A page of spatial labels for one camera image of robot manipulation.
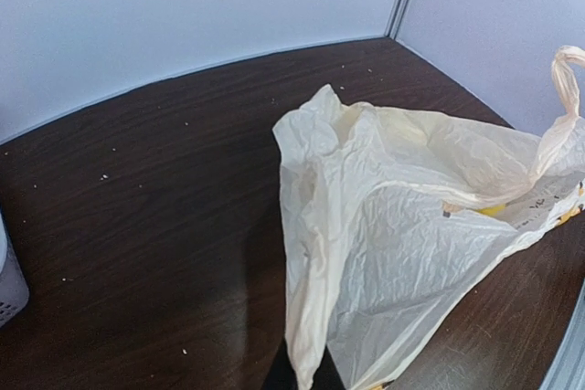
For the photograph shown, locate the white perforated plastic basket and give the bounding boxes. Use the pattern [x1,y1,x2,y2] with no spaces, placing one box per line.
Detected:
[0,218,29,327]

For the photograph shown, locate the yellow toy banana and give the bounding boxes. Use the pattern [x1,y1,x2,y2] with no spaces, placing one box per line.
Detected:
[475,204,506,217]

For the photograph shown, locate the cream printed plastic bag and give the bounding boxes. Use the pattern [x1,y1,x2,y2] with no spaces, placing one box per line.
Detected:
[273,46,584,389]

